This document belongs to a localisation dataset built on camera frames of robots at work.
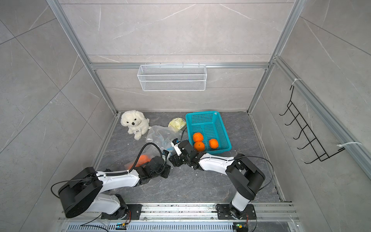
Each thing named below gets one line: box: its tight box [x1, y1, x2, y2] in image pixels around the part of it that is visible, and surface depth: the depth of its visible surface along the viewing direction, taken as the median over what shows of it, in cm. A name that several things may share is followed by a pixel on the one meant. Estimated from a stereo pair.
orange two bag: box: [192, 132, 204, 142], surface depth 97 cm
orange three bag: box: [209, 138, 219, 149], surface depth 97 cm
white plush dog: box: [120, 110, 150, 141], surface depth 95 cm
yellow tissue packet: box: [168, 117, 187, 131], surface depth 109 cm
